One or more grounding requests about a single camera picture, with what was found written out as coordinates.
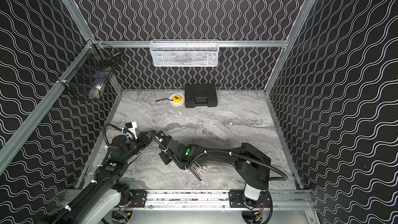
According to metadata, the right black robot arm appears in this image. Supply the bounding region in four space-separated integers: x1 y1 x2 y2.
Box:
150 131 288 209

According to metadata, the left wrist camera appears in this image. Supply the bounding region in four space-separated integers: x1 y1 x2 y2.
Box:
125 121 137 135

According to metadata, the yellow white tape measure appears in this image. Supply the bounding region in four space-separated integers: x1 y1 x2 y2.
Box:
155 93 185 106

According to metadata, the red pencil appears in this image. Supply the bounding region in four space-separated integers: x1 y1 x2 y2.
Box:
189 167 205 185

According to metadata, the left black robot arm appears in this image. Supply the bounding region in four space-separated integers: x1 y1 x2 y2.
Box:
38 127 156 224

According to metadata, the white wire mesh basket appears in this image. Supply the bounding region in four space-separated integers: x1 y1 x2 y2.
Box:
149 39 220 67

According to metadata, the black wire basket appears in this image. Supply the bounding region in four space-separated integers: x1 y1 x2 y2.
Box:
59 39 122 101

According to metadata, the black plastic tool case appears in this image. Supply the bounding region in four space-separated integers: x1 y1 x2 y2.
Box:
184 84 218 108

